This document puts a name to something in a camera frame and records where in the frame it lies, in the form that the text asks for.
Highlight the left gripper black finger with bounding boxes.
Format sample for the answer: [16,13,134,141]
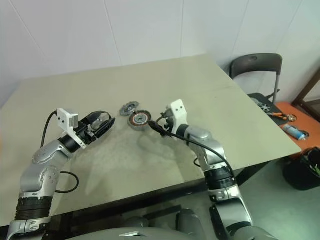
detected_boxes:
[83,111,113,128]
[92,117,117,139]

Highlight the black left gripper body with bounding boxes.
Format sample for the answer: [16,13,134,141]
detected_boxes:
[74,119,101,146]

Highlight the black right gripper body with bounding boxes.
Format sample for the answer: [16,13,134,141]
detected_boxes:
[160,107,176,135]

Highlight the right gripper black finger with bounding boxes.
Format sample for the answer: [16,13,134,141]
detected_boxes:
[148,120,174,139]

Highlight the motor base with copper coils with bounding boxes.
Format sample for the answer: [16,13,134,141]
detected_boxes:
[128,109,153,131]

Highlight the grey gear plate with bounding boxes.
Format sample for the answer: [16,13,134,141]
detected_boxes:
[118,100,138,117]

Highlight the silver spoked wheel part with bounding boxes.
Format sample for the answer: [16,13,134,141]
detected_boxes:
[250,97,271,114]

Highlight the dark rounded shape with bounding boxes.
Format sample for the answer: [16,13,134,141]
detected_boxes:
[174,208,204,240]

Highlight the grey robot torso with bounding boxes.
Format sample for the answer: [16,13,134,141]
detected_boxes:
[62,225,228,240]

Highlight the black folding chair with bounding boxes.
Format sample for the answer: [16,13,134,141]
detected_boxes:
[229,52,288,123]

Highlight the blue spray can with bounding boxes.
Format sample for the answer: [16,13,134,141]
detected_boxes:
[282,123,311,141]

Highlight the black waste bin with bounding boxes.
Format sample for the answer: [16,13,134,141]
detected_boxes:
[282,146,320,192]

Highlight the orange stool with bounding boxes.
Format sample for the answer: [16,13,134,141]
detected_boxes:
[274,101,320,151]

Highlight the dark framed side table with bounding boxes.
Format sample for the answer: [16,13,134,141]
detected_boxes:
[292,71,320,119]

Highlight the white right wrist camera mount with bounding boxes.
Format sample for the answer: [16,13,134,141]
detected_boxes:
[166,99,189,136]

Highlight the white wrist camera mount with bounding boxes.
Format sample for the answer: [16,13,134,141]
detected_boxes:
[56,107,88,151]
[166,99,189,136]

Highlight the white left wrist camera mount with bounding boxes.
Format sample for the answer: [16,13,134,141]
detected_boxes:
[56,107,88,151]

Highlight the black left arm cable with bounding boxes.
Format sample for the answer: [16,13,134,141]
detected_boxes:
[41,111,80,194]

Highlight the orange handled pliers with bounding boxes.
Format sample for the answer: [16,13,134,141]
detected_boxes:
[266,111,288,121]

